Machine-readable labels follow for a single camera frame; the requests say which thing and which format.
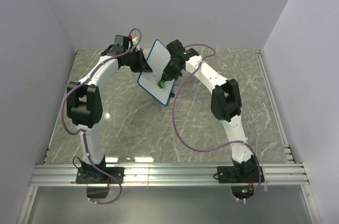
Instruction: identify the aluminium right side rail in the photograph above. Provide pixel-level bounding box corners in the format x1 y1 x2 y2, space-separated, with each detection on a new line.
255 49 296 163

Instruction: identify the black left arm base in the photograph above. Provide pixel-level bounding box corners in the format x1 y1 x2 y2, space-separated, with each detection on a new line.
72 156 125 200

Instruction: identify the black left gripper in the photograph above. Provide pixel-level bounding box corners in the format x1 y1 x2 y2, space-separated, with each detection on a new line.
126 50 153 74

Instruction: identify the green whiteboard eraser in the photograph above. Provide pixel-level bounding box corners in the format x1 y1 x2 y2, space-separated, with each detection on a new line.
157 80 165 88

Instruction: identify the blue framed whiteboard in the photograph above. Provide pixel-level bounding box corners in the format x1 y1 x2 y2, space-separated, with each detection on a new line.
137 39 175 106

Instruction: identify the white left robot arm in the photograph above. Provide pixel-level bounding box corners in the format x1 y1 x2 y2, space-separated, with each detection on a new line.
63 35 153 183

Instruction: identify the aluminium rail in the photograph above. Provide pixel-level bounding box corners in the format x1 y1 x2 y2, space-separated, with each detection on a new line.
255 49 296 163
29 163 309 187

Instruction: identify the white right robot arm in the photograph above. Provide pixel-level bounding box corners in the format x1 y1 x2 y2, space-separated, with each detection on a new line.
158 40 260 182

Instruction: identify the aluminium front rail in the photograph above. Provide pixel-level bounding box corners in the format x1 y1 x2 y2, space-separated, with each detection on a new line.
29 163 309 187

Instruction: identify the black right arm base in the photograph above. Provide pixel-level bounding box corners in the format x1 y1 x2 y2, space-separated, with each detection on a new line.
213 166 265 201

